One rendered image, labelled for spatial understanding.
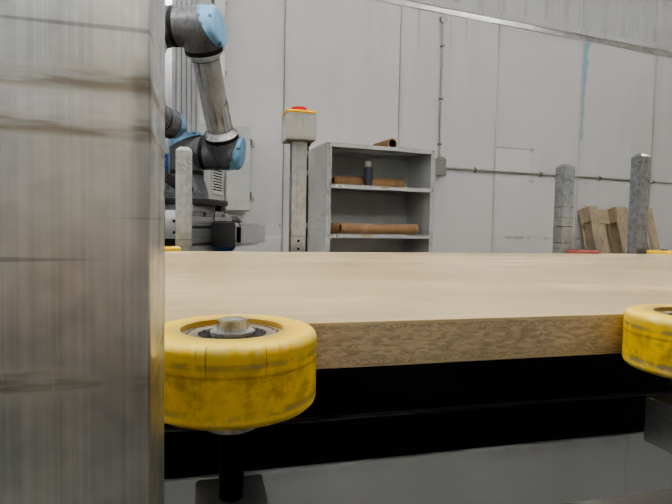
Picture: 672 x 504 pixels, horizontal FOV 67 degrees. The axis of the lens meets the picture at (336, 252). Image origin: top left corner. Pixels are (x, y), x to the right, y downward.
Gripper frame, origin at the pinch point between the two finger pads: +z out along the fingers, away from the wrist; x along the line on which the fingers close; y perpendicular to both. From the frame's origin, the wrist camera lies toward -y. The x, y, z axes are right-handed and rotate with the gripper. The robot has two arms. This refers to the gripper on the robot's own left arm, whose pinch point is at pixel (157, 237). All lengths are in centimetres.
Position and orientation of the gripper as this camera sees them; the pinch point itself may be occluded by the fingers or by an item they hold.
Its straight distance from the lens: 131.8
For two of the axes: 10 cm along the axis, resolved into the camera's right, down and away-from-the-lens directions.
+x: 2.5, 0.6, -9.7
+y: -9.7, -0.1, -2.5
